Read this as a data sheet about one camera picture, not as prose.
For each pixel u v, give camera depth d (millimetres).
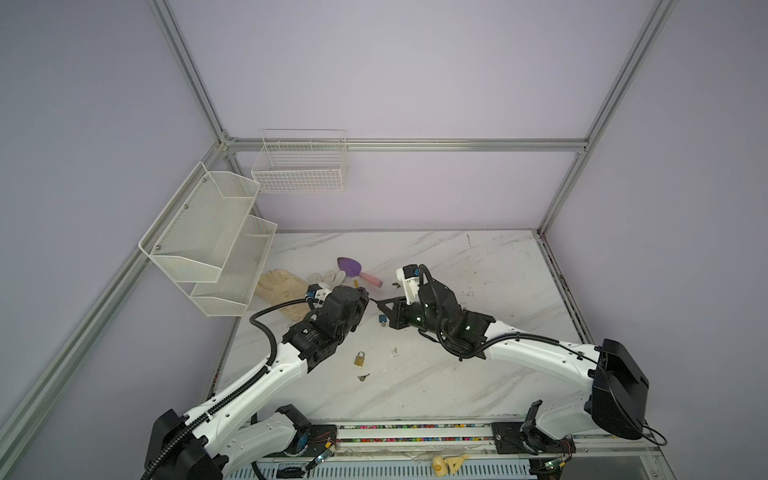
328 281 1048
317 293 688
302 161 956
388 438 748
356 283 1046
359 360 861
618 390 414
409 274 670
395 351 882
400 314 648
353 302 566
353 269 1081
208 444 390
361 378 838
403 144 924
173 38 707
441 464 687
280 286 1039
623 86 799
